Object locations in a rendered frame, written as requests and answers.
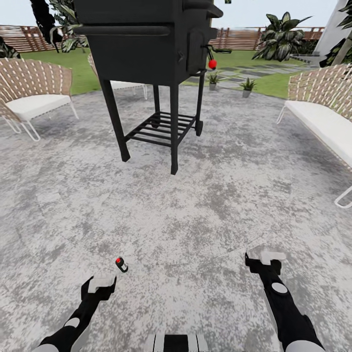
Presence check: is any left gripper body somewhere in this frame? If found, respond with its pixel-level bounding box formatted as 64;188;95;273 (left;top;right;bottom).
81;286;111;310

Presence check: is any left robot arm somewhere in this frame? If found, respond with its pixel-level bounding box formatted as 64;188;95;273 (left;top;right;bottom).
32;277;117;352

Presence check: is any insectifuge atomizer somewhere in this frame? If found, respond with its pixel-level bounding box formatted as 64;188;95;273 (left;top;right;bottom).
115;257;128;273

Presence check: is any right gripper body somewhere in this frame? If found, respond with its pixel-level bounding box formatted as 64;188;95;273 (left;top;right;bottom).
250;259;281;279

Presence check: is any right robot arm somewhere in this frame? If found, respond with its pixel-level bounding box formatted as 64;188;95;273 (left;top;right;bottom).
245;252;326;352

